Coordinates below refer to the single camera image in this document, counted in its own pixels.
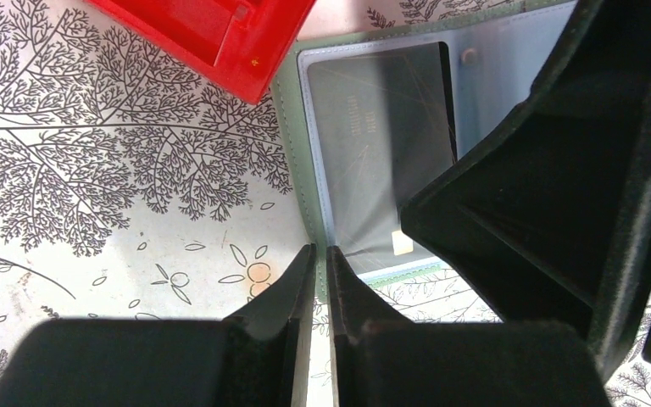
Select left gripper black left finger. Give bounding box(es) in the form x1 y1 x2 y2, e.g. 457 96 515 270
221 244 317 406

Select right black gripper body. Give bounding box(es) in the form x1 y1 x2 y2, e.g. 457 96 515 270
402 1 651 378

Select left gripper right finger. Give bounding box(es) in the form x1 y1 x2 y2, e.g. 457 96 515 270
326 246 413 406

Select dark grey credit card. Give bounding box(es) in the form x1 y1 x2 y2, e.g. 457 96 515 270
306 42 457 274

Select grey-green card holder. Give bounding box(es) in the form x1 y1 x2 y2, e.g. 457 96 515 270
272 1 575 282

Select red plastic bin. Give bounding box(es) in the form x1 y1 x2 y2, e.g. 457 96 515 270
93 0 314 104

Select floral table mat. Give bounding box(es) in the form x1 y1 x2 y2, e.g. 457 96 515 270
0 0 651 407

